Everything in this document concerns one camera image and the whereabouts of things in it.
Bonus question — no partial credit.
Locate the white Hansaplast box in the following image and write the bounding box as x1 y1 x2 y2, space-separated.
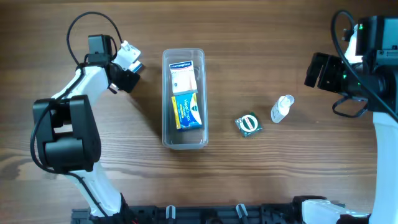
169 60 198 95

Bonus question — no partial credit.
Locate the blue VapoDrops box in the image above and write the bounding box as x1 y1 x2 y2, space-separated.
171 93 202 130

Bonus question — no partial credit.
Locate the white Panadol box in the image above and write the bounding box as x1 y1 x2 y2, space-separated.
128 60 142 73

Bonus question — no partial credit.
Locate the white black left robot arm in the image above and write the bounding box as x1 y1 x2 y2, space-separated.
30 62 140 223

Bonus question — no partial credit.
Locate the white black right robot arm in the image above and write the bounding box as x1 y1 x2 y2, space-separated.
293 10 397 223

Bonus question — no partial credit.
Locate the clear plastic container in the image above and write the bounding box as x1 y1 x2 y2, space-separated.
162 48 209 150

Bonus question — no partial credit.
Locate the small white bottle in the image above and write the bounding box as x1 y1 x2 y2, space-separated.
271 95 295 123

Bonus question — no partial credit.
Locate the green square packet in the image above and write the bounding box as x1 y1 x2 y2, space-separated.
235 112 262 138

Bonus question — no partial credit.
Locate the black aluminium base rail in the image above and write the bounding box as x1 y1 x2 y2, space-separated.
70 203 346 224

